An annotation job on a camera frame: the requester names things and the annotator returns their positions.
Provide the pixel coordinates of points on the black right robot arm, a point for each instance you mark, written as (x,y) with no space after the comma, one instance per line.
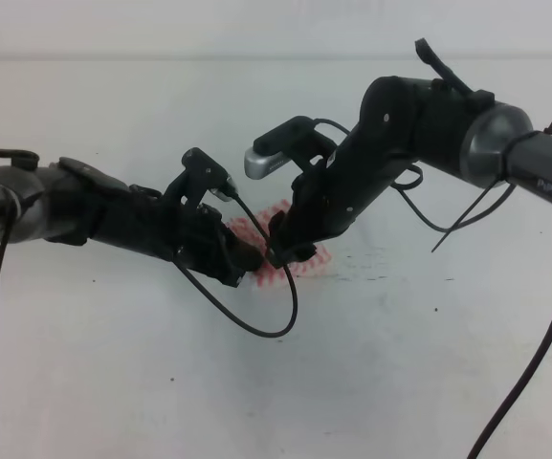
(441,122)

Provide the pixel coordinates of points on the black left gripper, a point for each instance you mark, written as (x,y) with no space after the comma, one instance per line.
(199,242)

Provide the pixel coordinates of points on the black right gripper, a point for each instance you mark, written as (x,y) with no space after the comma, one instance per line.
(326,202)

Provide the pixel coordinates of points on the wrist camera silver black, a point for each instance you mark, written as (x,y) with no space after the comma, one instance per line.
(202,174)
(296,140)

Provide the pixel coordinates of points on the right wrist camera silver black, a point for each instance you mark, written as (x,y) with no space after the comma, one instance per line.
(296,140)

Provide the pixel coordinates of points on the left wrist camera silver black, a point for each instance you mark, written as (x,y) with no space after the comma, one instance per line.
(202,174)

